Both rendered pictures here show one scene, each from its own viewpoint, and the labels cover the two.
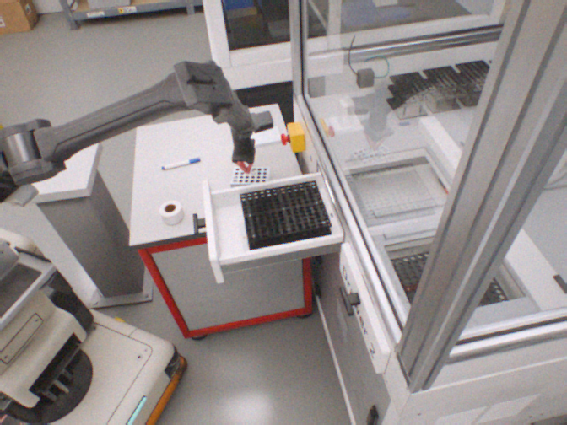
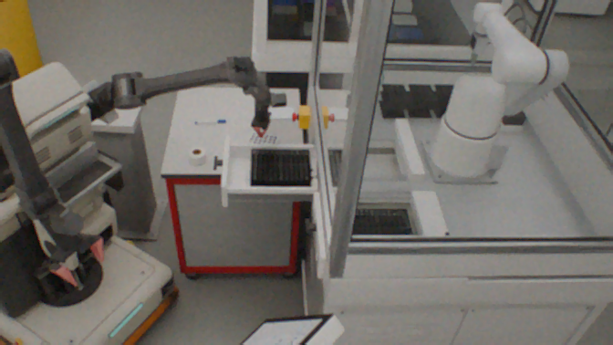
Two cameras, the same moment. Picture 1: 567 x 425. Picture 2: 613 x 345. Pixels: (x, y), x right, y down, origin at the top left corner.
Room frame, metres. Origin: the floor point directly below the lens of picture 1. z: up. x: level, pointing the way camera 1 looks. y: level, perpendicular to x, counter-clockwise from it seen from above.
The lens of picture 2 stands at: (-0.68, -0.12, 2.20)
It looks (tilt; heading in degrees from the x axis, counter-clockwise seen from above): 43 degrees down; 1
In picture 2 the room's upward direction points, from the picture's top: 5 degrees clockwise
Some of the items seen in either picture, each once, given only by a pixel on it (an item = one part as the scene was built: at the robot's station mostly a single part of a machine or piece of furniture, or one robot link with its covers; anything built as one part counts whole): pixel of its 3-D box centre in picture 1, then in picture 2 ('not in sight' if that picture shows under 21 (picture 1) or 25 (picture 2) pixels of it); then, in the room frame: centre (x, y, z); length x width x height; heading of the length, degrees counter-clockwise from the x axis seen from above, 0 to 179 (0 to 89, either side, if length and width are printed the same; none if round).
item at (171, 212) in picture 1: (171, 212); (197, 155); (0.92, 0.35, 0.78); 0.07 x 0.07 x 0.04
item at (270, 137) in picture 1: (262, 137); (280, 113); (1.28, 0.04, 0.77); 0.13 x 0.09 x 0.02; 98
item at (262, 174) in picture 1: (251, 179); (263, 142); (1.04, 0.09, 0.78); 0.12 x 0.08 x 0.04; 82
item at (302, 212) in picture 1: (284, 217); (280, 171); (0.78, -0.01, 0.87); 0.22 x 0.18 x 0.06; 97
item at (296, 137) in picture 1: (295, 137); (303, 117); (1.12, -0.07, 0.88); 0.07 x 0.05 x 0.07; 7
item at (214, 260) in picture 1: (212, 228); (226, 169); (0.75, 0.19, 0.87); 0.29 x 0.02 x 0.11; 7
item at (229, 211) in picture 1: (287, 217); (282, 172); (0.78, -0.02, 0.86); 0.40 x 0.26 x 0.06; 97
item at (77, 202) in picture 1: (95, 232); (123, 168); (1.23, 0.82, 0.38); 0.30 x 0.30 x 0.76; 3
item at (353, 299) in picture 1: (351, 299); (311, 226); (0.48, -0.14, 0.91); 0.07 x 0.04 x 0.01; 7
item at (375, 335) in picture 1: (361, 304); (318, 233); (0.48, -0.16, 0.87); 0.29 x 0.02 x 0.11; 7
